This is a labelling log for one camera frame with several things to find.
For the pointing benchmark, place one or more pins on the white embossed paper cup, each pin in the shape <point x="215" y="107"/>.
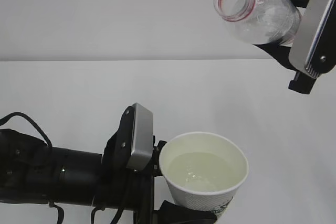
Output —
<point x="203" y="170"/>

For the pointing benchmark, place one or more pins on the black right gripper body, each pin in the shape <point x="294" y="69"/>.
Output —
<point x="302" y="83"/>

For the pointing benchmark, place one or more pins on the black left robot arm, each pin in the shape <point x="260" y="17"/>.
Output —
<point x="31" y="173"/>

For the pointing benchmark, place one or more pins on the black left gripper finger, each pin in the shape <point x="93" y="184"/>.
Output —
<point x="170" y="213"/>
<point x="159" y="147"/>

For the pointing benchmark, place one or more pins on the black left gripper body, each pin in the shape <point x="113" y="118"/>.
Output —
<point x="127" y="189"/>

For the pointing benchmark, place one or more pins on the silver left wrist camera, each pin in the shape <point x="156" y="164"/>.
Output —
<point x="131" y="146"/>

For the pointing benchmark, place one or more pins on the clear Nongfu Spring water bottle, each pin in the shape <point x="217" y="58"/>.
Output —
<point x="260" y="22"/>

